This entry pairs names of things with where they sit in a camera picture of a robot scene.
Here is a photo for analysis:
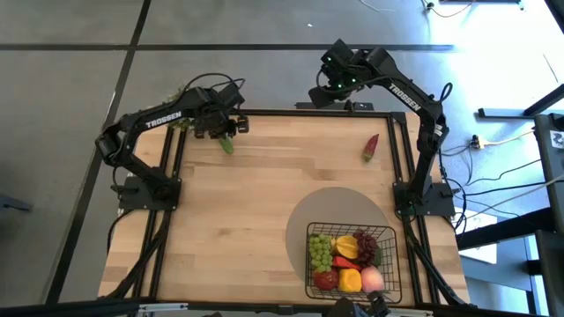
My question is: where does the black bracket bar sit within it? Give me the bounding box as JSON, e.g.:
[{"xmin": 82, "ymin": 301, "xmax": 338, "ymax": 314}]
[{"xmin": 294, "ymin": 100, "xmax": 375, "ymax": 112}]

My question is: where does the orange carrot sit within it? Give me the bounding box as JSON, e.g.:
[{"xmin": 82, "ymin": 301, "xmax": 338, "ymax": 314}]
[{"xmin": 330, "ymin": 255, "xmax": 362, "ymax": 272}]

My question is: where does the red green chili pepper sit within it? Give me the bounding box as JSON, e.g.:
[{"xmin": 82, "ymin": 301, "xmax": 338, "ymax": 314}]
[{"xmin": 361, "ymin": 133, "xmax": 380, "ymax": 164}]

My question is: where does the black wire basket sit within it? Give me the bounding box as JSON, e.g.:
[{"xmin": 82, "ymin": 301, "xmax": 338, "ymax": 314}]
[{"xmin": 305, "ymin": 222, "xmax": 403, "ymax": 305}]

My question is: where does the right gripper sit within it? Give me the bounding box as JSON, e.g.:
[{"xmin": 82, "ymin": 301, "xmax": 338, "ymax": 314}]
[{"xmin": 308, "ymin": 38, "xmax": 369, "ymax": 109}]

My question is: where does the small green potted plant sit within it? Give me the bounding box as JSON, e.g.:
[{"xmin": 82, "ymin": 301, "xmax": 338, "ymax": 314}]
[{"xmin": 165, "ymin": 87, "xmax": 197, "ymax": 132}]

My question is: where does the black stand leg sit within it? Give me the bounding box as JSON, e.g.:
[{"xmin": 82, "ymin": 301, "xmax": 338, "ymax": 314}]
[{"xmin": 478, "ymin": 82, "xmax": 564, "ymax": 119}]

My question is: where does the dark red grape bunch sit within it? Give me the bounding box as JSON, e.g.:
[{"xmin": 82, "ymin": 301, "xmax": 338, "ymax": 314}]
[{"xmin": 352, "ymin": 228, "xmax": 380, "ymax": 269}]

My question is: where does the green grape bunch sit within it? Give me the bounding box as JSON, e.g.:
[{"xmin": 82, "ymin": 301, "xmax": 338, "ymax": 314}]
[{"xmin": 308, "ymin": 234, "xmax": 335, "ymax": 274}]

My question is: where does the black silver crossbeam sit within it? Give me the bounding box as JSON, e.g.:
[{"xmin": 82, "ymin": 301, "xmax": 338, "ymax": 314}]
[{"xmin": 0, "ymin": 298, "xmax": 564, "ymax": 317}]

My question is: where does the yellow bell pepper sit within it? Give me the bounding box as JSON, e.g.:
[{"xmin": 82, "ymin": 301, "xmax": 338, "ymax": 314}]
[{"xmin": 338, "ymin": 268, "xmax": 363, "ymax": 294}]

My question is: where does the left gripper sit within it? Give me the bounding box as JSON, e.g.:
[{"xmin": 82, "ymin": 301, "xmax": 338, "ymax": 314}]
[{"xmin": 189, "ymin": 82, "xmax": 250, "ymax": 140}]

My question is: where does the grey round mat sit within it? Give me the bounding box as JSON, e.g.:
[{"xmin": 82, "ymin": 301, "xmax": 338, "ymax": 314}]
[{"xmin": 285, "ymin": 187, "xmax": 391, "ymax": 283}]

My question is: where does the grey floor object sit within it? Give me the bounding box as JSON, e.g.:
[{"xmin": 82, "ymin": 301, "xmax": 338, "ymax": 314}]
[{"xmin": 0, "ymin": 193, "xmax": 34, "ymax": 213}]

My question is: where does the pink peach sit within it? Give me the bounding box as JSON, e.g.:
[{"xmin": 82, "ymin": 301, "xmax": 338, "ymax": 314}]
[{"xmin": 360, "ymin": 265, "xmax": 386, "ymax": 294}]

